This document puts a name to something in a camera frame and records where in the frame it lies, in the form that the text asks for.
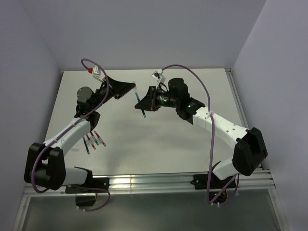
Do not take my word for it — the red capped pen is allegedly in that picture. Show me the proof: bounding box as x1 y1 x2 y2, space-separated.
86 135 96 150

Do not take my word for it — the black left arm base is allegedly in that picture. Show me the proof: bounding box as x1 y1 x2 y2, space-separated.
65 177 111 212

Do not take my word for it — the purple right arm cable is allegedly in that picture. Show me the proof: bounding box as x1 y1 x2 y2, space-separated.
159 64 241 205

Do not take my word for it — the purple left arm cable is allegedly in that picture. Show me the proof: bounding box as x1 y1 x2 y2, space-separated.
30 58 111 212

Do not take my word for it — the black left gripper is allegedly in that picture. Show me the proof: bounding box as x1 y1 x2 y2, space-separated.
91 76 135 111

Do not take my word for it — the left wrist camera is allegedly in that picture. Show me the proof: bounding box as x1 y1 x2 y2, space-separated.
88 65 103 83

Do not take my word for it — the green capped pen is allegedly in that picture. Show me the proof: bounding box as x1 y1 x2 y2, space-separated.
90 132 99 145

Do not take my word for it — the magenta capped pen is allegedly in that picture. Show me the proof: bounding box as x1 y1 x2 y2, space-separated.
94 130 106 147

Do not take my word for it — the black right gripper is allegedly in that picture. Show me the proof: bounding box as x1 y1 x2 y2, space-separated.
135 86 179 112

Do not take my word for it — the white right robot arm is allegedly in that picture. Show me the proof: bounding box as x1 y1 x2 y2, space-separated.
135 78 268 188

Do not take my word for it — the aluminium front rail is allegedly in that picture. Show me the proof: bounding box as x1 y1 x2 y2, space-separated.
22 168 276 198

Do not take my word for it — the light blue pen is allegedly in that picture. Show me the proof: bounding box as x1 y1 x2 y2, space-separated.
135 91 146 118

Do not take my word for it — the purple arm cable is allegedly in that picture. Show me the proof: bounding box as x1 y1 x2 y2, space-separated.
159 64 241 205
30 58 111 212

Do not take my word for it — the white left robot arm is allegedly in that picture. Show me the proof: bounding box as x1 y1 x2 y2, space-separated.
24 77 136 193

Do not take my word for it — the dark blue capped pen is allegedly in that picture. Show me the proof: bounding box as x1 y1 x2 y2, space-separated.
82 136 90 155

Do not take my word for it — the aluminium side rail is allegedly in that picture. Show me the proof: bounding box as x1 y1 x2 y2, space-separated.
225 68 249 128

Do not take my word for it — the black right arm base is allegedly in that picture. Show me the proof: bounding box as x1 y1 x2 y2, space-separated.
190 173 238 204

